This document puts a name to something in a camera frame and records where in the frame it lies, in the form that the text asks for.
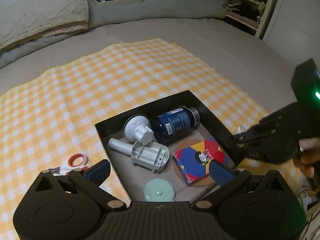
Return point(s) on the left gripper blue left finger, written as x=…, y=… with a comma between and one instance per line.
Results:
x=99, y=172

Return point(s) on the mint green round tape measure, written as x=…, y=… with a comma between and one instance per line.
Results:
x=159, y=190

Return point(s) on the blue supplement bottle silver cap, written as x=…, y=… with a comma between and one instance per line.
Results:
x=173, y=124

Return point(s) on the white plastic knob suction cup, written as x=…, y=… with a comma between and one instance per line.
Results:
x=138, y=128

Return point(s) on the black cardboard box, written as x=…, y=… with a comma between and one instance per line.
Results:
x=134, y=177

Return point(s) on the person's right hand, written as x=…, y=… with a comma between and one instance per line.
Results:
x=308, y=157

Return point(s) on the grey plastic bracket with handle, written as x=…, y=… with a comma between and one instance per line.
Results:
x=153, y=156

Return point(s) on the white orange scissors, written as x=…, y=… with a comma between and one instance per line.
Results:
x=77, y=160

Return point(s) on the colourful cartoon card box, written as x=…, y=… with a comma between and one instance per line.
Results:
x=193, y=161

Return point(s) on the cream textured blanket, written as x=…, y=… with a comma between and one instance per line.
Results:
x=27, y=20

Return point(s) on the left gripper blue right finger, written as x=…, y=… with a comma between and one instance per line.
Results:
x=220, y=173

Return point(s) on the round cork coaster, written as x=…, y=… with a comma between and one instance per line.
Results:
x=204, y=182

